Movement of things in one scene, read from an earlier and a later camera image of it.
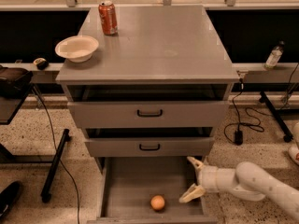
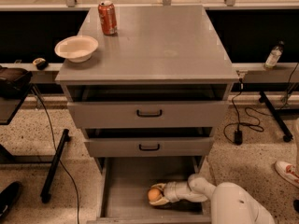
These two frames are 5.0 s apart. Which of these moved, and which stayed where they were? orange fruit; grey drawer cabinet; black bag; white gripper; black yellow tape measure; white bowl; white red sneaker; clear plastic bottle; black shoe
Moved: white red sneaker; white gripper; orange fruit
Stayed: black shoe; black bag; clear plastic bottle; grey drawer cabinet; black yellow tape measure; white bowl
